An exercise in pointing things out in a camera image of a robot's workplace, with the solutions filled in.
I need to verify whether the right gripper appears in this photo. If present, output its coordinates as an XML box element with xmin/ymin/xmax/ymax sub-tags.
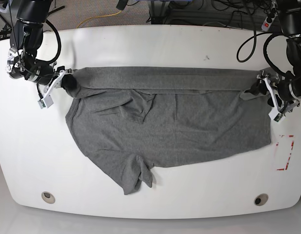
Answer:
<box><xmin>24</xmin><ymin>64</ymin><xmax>79</xmax><ymax>98</ymax></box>

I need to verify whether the left table cable grommet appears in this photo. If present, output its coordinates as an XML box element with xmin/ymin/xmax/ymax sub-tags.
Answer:
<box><xmin>41</xmin><ymin>192</ymin><xmax>56</xmax><ymax>204</ymax></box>

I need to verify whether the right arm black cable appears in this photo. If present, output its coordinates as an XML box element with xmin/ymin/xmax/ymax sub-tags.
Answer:
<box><xmin>35</xmin><ymin>19</ymin><xmax>62</xmax><ymax>65</ymax></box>

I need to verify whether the table cable grommet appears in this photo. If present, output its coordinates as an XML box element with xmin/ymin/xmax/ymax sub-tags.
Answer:
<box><xmin>41</xmin><ymin>192</ymin><xmax>56</xmax><ymax>204</ymax></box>
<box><xmin>254</xmin><ymin>194</ymin><xmax>269</xmax><ymax>206</ymax></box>

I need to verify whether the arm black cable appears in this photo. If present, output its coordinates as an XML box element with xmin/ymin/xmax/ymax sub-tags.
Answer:
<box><xmin>35</xmin><ymin>19</ymin><xmax>62</xmax><ymax>65</ymax></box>
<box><xmin>236</xmin><ymin>0</ymin><xmax>294</xmax><ymax>76</ymax></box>

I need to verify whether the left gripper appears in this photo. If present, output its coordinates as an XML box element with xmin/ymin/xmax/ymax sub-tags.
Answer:
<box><xmin>250</xmin><ymin>71</ymin><xmax>301</xmax><ymax>116</ymax></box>

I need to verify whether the yellow cable on floor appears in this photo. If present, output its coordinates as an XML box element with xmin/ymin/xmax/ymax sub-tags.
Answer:
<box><xmin>78</xmin><ymin>9</ymin><xmax>123</xmax><ymax>28</ymax></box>

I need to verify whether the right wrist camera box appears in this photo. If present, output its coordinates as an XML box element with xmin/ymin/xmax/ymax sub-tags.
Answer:
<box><xmin>38</xmin><ymin>96</ymin><xmax>54</xmax><ymax>109</ymax></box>

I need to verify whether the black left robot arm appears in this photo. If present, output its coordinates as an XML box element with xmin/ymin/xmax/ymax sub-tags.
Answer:
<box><xmin>256</xmin><ymin>0</ymin><xmax>301</xmax><ymax>122</ymax></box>

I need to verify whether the white power strip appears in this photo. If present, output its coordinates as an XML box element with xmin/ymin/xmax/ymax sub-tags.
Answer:
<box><xmin>261</xmin><ymin>5</ymin><xmax>277</xmax><ymax>32</ymax></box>

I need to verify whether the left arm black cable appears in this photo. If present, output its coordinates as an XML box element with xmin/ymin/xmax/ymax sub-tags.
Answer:
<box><xmin>236</xmin><ymin>0</ymin><xmax>294</xmax><ymax>76</ymax></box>

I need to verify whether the black metal frame base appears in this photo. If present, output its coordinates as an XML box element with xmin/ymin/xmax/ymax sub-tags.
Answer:
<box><xmin>147</xmin><ymin>0</ymin><xmax>237</xmax><ymax>28</ymax></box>

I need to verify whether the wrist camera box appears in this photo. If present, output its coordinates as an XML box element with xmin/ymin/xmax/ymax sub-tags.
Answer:
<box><xmin>268</xmin><ymin>110</ymin><xmax>285</xmax><ymax>123</ymax></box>
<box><xmin>38</xmin><ymin>96</ymin><xmax>54</xmax><ymax>109</ymax></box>

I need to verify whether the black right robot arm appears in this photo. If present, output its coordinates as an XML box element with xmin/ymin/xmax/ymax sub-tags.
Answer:
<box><xmin>6</xmin><ymin>0</ymin><xmax>65</xmax><ymax>97</ymax></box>

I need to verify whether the grey T-shirt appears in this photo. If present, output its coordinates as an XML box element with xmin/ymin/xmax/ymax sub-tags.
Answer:
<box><xmin>65</xmin><ymin>68</ymin><xmax>271</xmax><ymax>195</ymax></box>

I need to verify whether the red tape rectangle marking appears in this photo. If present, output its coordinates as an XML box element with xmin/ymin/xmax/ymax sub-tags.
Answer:
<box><xmin>273</xmin><ymin>135</ymin><xmax>295</xmax><ymax>171</ymax></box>

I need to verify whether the black tripod on floor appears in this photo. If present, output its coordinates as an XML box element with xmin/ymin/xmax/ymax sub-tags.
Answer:
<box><xmin>0</xmin><ymin>4</ymin><xmax>65</xmax><ymax>41</ymax></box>

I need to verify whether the right table cable grommet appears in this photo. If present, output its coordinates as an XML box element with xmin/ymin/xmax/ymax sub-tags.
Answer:
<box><xmin>254</xmin><ymin>194</ymin><xmax>269</xmax><ymax>206</ymax></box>

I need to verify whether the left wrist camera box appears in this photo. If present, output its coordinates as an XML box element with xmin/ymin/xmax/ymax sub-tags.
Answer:
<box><xmin>268</xmin><ymin>110</ymin><xmax>285</xmax><ymax>123</ymax></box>

